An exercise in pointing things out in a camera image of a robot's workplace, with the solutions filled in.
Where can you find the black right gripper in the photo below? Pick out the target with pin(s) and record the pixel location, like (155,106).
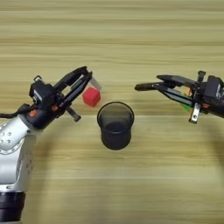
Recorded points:
(211,107)

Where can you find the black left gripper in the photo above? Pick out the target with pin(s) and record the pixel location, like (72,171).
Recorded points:
(40,116)

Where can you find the red cube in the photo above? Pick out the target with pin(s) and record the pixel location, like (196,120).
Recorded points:
(91,97)

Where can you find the white marker with black cap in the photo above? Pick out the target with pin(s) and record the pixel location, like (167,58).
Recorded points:
(96,84)

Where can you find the black mesh cup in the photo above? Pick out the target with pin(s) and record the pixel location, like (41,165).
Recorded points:
(115,131)

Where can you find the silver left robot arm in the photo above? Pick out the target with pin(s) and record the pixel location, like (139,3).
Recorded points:
(14,157)

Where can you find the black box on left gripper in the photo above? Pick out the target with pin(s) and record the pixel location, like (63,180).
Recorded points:
(42,93)

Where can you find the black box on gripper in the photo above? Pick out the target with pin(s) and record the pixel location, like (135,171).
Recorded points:
(214,87)
(42,93)

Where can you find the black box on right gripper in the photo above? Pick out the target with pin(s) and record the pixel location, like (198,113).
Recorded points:
(214,87)

